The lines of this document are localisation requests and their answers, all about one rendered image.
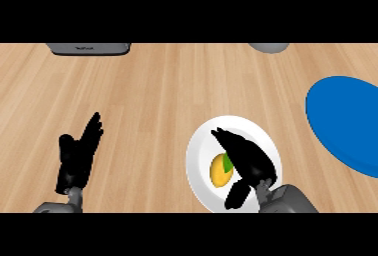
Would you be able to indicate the white plate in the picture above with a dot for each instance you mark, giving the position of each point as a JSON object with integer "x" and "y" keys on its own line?
{"x": 201, "y": 160}

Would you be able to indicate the yellow lemon with green leaf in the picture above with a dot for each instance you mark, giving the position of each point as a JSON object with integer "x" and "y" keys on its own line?
{"x": 220, "y": 173}

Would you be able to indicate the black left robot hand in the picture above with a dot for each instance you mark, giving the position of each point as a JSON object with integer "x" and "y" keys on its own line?
{"x": 74, "y": 160}

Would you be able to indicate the dark grey appliance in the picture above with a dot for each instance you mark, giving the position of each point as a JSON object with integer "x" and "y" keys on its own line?
{"x": 89, "y": 49}

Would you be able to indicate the blue plate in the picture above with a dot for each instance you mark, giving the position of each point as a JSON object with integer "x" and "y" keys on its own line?
{"x": 347, "y": 123}

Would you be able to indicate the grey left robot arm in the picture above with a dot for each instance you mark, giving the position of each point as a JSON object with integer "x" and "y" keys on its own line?
{"x": 64, "y": 203}

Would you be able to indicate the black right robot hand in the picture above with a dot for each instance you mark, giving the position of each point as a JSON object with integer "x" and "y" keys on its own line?
{"x": 250, "y": 156}

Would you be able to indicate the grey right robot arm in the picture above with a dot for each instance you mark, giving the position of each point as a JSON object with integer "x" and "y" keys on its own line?
{"x": 284, "y": 198}

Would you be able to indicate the grey round object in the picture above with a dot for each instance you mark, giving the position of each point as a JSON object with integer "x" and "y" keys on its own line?
{"x": 269, "y": 47}

